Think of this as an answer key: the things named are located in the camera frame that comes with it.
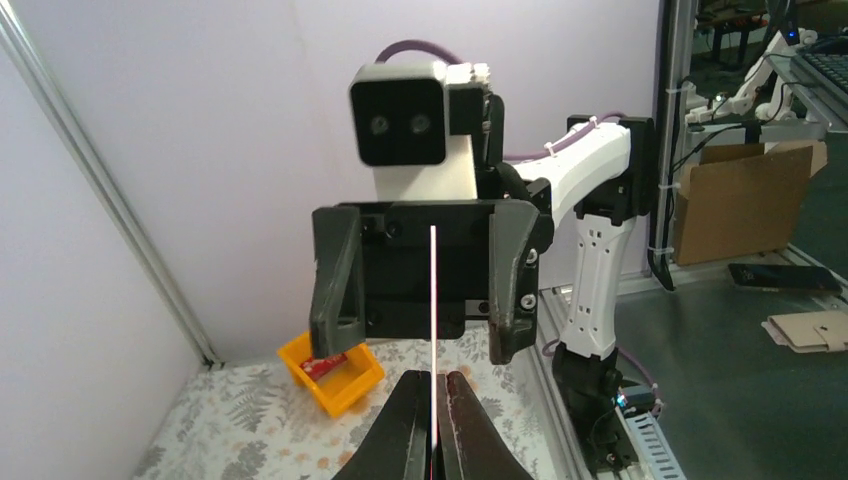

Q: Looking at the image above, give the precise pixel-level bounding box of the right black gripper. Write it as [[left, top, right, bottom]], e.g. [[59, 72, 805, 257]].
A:
[[309, 199, 554, 365]]

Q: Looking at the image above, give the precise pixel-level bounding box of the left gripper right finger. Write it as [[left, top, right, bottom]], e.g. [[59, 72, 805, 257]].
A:
[[435, 371, 532, 480]]

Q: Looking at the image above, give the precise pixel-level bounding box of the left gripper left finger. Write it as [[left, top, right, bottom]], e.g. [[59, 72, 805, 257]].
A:
[[334, 370, 432, 480]]

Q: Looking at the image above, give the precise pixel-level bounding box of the red credit card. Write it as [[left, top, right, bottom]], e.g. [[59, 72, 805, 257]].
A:
[[429, 225, 439, 480]]

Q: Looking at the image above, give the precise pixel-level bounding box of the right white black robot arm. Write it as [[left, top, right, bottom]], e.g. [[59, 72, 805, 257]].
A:
[[309, 108, 656, 473]]

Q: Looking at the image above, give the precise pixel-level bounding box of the red card in bin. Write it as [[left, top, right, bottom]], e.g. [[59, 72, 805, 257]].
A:
[[299, 354, 347, 382]]

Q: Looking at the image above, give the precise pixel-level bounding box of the orange bin right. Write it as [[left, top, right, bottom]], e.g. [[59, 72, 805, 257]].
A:
[[276, 332, 385, 417]]

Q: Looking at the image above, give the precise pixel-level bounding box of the floral patterned table mat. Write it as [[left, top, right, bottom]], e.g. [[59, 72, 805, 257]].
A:
[[132, 327, 564, 479]]

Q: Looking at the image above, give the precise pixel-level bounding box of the brown cardboard box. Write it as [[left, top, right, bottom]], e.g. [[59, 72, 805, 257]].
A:
[[673, 140, 827, 266]]

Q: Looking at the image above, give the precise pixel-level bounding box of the black device on floor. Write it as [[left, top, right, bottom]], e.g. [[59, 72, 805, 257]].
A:
[[727, 263, 842, 295]]

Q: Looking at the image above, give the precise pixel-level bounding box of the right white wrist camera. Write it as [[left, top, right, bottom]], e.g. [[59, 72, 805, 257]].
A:
[[349, 61, 490, 202]]

